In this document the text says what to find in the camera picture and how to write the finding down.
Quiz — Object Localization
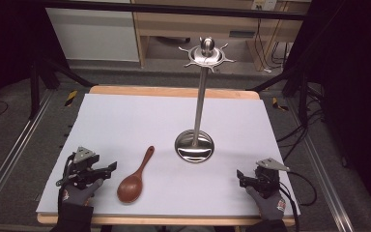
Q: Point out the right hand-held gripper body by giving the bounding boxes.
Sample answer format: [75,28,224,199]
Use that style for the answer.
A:
[253,157,291,199]

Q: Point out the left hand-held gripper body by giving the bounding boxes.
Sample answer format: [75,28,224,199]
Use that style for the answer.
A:
[56,146,100,189]

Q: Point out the person's right hand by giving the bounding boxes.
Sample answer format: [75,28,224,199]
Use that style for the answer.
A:
[244,186,287,221]

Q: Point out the person's left hand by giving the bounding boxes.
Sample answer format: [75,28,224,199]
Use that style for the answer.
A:
[59,178,104,207]

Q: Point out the brown wooden spoon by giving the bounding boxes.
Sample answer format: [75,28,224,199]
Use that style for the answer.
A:
[116,145,156,204]

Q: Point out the white table sheet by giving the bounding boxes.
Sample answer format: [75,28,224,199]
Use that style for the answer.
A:
[36,93,301,218]

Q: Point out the yellow black floor tape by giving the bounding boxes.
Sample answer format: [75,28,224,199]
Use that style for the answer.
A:
[271,96,290,112]
[64,89,78,107]

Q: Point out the steel utensil hanging rack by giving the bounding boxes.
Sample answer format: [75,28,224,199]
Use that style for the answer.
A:
[174,36,237,164]

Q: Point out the white cabinet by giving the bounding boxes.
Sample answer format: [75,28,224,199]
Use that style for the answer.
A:
[44,6,141,63]

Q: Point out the dark curtain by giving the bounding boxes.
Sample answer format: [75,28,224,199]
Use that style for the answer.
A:
[0,0,71,125]
[284,0,371,216]

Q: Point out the white power strip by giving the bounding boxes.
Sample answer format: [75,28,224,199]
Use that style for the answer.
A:
[251,0,277,12]

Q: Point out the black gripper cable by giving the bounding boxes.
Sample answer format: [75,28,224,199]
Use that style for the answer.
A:
[278,182,301,232]
[56,154,75,207]
[285,170,319,207]

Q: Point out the black floor cables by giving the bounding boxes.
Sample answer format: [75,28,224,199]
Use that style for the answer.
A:
[275,107,325,162]

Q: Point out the aluminium floor rail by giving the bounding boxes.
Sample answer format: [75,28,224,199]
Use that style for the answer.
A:
[287,96,356,232]
[0,89,55,224]

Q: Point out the black frame stand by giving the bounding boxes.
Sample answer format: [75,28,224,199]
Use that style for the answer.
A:
[245,62,324,128]
[28,57,96,121]

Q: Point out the black hanging desk cables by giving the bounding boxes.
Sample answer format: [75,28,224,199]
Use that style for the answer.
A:
[255,17,292,73]

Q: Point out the black horizontal frame bar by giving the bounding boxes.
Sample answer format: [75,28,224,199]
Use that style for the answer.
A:
[43,0,307,21]

